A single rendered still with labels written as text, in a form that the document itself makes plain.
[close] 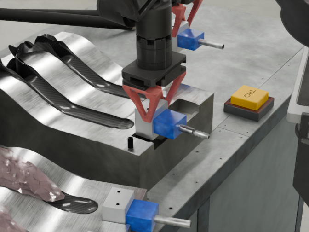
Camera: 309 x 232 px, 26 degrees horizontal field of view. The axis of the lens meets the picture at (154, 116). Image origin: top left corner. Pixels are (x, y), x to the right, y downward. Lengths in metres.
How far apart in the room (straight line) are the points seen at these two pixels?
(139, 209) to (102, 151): 0.17
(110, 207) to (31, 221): 0.12
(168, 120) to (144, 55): 0.13
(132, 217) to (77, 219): 0.09
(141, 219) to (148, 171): 0.16
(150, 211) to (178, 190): 0.17
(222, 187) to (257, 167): 0.19
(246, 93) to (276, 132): 0.27
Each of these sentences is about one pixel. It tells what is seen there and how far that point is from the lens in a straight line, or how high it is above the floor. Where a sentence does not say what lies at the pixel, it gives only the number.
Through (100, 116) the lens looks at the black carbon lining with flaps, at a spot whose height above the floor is 0.88.
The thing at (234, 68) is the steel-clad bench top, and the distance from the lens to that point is 1.60.
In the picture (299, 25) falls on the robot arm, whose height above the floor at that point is 1.21.
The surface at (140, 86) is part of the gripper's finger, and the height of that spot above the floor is 1.00.
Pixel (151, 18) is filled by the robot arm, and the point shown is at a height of 1.11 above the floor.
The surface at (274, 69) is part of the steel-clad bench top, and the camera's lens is 1.60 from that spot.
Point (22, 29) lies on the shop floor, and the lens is 3.94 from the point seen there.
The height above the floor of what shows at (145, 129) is 0.91.
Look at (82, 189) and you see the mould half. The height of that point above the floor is 0.86.
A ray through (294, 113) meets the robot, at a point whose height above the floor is 1.04.
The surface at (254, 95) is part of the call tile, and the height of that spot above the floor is 0.84.
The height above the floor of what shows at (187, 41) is 0.94.
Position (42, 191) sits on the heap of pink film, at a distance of 1.05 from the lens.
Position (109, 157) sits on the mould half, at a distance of 1.14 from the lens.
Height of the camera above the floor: 1.49
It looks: 30 degrees down
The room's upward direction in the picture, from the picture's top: straight up
